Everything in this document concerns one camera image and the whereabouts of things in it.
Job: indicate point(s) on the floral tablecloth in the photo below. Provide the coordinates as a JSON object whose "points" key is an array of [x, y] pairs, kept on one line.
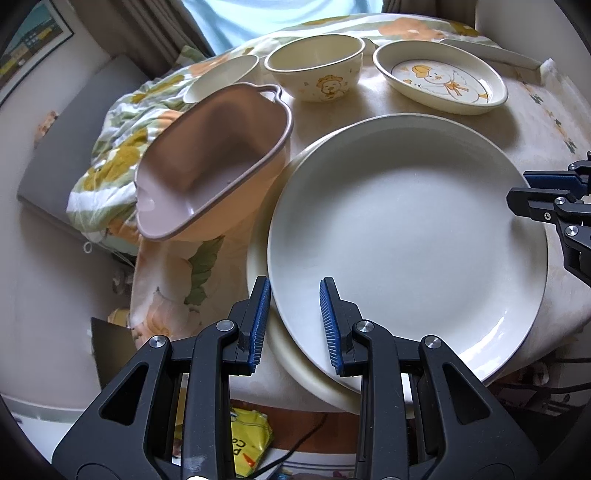
{"points": [[323, 115]]}

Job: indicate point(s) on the small yellow object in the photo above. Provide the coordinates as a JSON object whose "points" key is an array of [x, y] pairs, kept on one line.
{"points": [[119, 316]]}

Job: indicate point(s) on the framed wall picture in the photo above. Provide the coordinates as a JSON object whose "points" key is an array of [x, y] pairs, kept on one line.
{"points": [[27, 41]]}

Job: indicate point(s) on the cream bowl with duck print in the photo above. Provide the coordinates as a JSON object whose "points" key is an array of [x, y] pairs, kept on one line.
{"points": [[314, 83]]}

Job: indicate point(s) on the large cream plate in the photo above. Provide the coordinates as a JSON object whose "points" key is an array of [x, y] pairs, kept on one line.
{"points": [[295, 369]]}

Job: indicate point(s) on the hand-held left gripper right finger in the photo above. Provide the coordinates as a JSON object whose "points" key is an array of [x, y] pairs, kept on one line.
{"points": [[328, 323]]}

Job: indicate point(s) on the black flat panel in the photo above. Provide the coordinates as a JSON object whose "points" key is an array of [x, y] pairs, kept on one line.
{"points": [[113, 355]]}

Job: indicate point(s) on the brown curtain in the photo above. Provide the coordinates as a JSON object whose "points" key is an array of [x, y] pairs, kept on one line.
{"points": [[388, 5], [138, 27]]}

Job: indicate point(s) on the yellow packet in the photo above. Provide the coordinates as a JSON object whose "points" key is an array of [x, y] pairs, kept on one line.
{"points": [[249, 438]]}

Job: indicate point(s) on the light blue cloth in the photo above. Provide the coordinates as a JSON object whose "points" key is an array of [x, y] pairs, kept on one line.
{"points": [[277, 18]]}

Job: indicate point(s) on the small plain cream bowl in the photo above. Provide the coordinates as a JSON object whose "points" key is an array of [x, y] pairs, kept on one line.
{"points": [[221, 74]]}

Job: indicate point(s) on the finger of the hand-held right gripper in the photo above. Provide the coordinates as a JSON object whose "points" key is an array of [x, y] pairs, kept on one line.
{"points": [[549, 178], [531, 201]]}

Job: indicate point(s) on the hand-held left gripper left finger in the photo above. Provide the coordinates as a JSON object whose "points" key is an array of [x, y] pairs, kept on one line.
{"points": [[261, 318]]}

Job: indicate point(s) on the oval plate with duck print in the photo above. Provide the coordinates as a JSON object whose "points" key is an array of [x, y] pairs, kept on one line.
{"points": [[438, 78]]}

